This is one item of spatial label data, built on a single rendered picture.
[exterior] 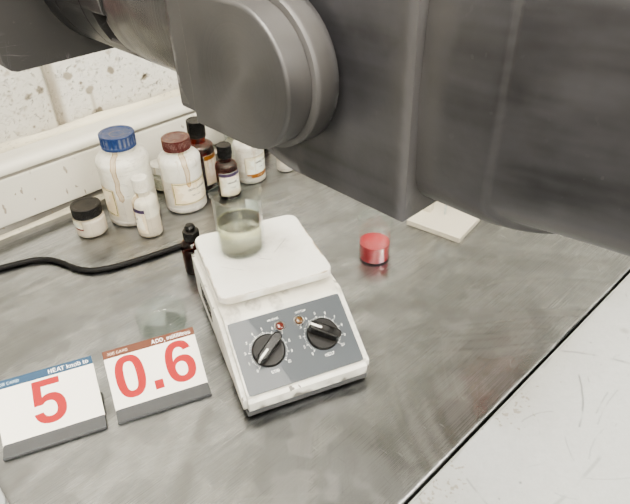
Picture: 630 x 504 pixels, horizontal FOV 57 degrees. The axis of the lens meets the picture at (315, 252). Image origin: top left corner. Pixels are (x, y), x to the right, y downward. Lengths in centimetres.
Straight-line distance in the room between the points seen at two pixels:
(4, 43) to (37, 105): 64
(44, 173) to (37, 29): 62
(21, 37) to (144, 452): 39
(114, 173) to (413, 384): 48
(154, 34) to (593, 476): 49
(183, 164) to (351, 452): 47
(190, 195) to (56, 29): 59
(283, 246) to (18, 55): 40
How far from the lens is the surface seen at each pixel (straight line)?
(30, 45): 28
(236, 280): 58
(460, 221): 82
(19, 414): 62
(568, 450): 58
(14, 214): 90
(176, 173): 83
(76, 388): 61
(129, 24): 21
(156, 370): 60
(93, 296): 75
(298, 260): 60
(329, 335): 56
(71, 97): 93
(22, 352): 71
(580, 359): 67
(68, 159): 90
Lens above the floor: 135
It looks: 36 degrees down
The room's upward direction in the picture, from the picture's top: 2 degrees counter-clockwise
